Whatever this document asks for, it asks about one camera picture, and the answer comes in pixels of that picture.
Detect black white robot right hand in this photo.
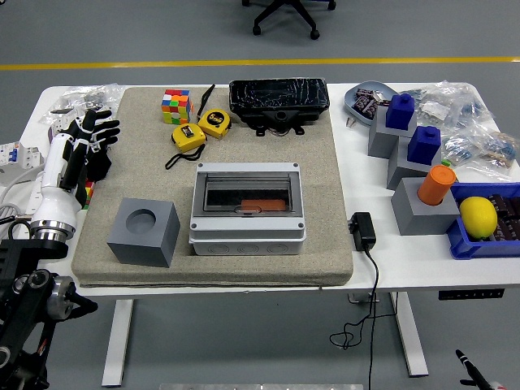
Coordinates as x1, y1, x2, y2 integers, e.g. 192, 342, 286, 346
454, 349, 509, 390

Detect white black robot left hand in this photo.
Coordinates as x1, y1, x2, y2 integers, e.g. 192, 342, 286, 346
30, 109, 122, 228

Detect grey junction box clear lid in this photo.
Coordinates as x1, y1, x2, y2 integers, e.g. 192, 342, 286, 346
188, 162, 308, 256

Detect orange cylinder battery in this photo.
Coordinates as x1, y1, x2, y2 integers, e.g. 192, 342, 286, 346
241, 198, 287, 211
417, 164, 457, 206

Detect blue block battery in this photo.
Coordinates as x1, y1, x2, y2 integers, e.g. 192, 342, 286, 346
384, 93, 416, 132
407, 125, 443, 166

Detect white circuit breaker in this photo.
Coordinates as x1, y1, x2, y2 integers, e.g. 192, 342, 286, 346
0, 140, 45, 171

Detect white desk leg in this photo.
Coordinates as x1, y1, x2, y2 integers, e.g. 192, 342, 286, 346
388, 291, 430, 378
101, 299, 135, 387

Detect black desk control panel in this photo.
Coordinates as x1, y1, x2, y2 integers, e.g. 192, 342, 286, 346
437, 288, 505, 301

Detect clear bag of parts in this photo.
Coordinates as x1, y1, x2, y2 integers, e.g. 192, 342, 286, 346
408, 80, 496, 135
38, 83, 127, 123
440, 119, 520, 182

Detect grey-brown fabric mat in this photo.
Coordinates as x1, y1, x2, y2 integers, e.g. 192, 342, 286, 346
71, 85, 353, 288

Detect grey holder block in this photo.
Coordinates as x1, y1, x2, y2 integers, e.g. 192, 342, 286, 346
367, 106, 418, 158
386, 136, 444, 191
106, 197, 181, 268
391, 177, 462, 236

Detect blue plastic bin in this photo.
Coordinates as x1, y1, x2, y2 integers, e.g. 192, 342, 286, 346
445, 181, 520, 260

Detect large colourful puzzle cube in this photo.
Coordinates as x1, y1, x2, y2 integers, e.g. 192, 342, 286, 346
160, 89, 193, 125

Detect yellow lemon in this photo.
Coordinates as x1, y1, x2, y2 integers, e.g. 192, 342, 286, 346
459, 196, 499, 240

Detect yellow tape measure black label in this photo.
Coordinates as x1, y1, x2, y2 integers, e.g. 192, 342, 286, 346
197, 108, 233, 138

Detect black power adapter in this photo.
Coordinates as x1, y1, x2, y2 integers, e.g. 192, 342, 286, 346
347, 211, 377, 252

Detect black wrapped device case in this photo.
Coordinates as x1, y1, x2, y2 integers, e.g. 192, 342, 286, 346
228, 76, 330, 137

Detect black office chair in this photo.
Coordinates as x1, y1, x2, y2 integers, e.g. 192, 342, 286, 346
241, 0, 337, 41

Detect dark wrapped candies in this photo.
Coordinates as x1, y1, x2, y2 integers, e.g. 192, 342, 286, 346
352, 88, 387, 121

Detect blue-grey shallow dish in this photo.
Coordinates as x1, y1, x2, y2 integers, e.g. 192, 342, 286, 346
344, 80, 401, 124

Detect white wall socket panel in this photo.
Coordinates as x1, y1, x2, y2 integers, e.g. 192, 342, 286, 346
47, 115, 74, 141

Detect white power cable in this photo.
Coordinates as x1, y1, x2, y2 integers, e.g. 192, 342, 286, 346
0, 168, 41, 223

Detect yellow tape measure black strap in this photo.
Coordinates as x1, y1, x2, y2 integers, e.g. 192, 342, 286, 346
164, 123, 207, 171

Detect black adapter cord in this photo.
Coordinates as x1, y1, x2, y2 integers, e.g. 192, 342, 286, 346
328, 246, 399, 390

